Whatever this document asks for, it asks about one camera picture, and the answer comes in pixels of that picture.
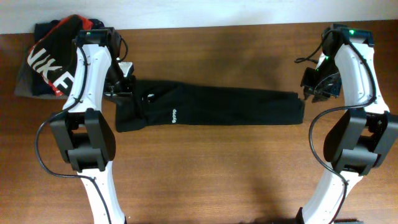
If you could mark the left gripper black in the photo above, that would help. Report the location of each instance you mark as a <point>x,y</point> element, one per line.
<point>128,88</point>

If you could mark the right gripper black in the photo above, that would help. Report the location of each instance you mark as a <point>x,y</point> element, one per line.
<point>309,87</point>

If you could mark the black t-shirt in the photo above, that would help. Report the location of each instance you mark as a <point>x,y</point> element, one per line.
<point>160,102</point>

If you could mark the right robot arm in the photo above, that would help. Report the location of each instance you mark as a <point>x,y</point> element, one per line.
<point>367,130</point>

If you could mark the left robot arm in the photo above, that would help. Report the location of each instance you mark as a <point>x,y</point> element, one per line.
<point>83,136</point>

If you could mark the red folded shirt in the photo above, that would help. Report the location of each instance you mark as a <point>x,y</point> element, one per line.
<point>87,21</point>

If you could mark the navy folded shirt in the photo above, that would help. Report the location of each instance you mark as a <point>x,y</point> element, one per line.
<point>39,86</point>

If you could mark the grey folded shirt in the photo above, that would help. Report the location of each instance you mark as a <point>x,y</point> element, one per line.
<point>24,81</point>

